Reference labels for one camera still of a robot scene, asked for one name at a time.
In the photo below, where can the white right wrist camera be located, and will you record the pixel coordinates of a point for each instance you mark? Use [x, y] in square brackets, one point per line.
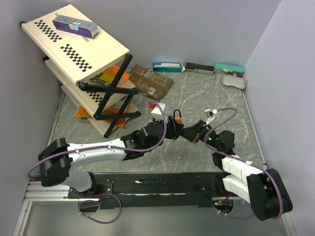
[210, 115]

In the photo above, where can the cream folding shelf rack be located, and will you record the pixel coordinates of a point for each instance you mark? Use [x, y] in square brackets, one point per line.
[74, 59]

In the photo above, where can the orange packet lower shelf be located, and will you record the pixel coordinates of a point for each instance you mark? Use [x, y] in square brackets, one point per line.
[82, 113]

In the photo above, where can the aluminium frame rail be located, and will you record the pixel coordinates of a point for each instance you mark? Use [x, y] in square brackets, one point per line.
[35, 192]

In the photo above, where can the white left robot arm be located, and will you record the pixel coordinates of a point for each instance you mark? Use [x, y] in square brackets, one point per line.
[59, 162]

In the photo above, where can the grey silver pouch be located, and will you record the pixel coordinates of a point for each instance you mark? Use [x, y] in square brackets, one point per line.
[233, 81]

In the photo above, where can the orange black padlock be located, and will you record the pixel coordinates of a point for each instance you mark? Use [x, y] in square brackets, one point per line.
[177, 116]

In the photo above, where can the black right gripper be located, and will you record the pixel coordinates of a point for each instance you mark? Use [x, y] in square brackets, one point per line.
[191, 133]

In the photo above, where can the black long box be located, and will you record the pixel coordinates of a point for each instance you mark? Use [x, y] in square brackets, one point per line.
[198, 68]

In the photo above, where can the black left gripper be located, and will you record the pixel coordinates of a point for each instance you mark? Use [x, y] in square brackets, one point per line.
[173, 129]

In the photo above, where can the green yellow box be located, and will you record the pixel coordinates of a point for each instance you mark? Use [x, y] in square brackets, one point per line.
[103, 79]

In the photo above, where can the brown coffee bag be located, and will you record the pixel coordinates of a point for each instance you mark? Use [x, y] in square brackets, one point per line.
[150, 83]

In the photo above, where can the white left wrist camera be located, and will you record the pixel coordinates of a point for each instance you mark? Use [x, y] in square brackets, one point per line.
[155, 112]

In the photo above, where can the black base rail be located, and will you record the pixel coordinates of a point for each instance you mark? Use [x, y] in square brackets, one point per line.
[160, 189]

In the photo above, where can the purple silver carton box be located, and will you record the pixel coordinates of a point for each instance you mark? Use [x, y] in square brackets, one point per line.
[76, 26]

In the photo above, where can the teal white box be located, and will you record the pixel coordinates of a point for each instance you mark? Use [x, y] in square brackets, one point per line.
[229, 69]

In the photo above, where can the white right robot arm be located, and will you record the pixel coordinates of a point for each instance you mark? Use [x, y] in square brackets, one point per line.
[264, 190]

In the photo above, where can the blue white box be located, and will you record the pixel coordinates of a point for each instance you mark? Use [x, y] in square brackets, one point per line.
[168, 67]

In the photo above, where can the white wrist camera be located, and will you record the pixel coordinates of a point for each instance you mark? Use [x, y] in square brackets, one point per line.
[210, 115]
[155, 112]

